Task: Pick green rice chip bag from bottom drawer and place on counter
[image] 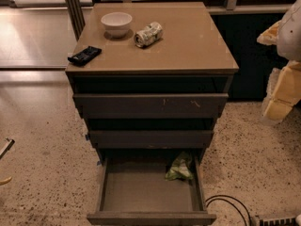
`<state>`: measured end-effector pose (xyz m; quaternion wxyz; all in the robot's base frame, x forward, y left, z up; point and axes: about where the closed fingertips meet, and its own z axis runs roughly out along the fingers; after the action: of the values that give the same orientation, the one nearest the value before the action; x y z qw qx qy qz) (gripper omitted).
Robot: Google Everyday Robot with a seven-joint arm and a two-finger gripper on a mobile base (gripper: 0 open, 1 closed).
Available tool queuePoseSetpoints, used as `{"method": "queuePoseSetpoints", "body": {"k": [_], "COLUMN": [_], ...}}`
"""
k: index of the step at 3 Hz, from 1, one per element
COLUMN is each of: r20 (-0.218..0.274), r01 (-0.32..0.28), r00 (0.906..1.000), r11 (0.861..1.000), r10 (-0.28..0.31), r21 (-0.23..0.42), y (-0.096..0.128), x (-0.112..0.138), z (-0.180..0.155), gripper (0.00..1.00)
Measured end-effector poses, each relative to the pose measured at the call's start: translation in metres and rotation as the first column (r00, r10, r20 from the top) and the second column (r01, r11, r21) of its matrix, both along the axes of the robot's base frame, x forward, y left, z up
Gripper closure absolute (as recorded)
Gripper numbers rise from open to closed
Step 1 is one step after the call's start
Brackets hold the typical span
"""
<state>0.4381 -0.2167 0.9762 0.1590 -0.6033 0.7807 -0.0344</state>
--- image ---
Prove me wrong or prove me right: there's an upper drawer front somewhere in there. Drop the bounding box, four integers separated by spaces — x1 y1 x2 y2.
73 93 228 119

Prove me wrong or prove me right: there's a crushed silver green can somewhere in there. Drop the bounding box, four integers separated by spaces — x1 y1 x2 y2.
134 22 163 48

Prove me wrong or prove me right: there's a black floor cable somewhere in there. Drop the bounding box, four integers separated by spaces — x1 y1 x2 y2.
205 194 252 226

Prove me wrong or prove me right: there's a brown drawer cabinet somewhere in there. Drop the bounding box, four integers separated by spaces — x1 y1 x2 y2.
66 2 238 157

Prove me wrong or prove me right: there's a green rice chip bag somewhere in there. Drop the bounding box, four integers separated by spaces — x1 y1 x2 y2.
165 152 194 181

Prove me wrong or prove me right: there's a white ceramic bowl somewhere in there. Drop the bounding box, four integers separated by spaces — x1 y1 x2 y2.
101 12 133 38

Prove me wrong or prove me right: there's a yellow object at left edge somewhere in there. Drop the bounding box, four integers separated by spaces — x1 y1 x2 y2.
0 176 12 186

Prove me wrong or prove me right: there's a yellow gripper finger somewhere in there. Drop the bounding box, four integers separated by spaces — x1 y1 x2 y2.
257 21 280 46
262 60 301 121

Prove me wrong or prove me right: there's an open bottom drawer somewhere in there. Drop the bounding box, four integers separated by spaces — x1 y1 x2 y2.
87 157 216 226

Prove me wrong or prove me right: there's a middle drawer front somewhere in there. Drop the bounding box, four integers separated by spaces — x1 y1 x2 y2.
89 130 214 149

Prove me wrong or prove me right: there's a metal object at left edge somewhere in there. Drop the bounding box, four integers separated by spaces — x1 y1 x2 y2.
0 138 15 159

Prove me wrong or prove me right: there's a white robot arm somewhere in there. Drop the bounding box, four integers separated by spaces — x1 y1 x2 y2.
257 0 301 124

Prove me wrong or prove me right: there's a black snack bar packet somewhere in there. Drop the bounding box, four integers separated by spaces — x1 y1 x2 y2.
68 46 102 66

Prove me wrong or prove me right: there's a power strip on floor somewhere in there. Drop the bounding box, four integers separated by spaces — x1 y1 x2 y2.
251 216 299 226

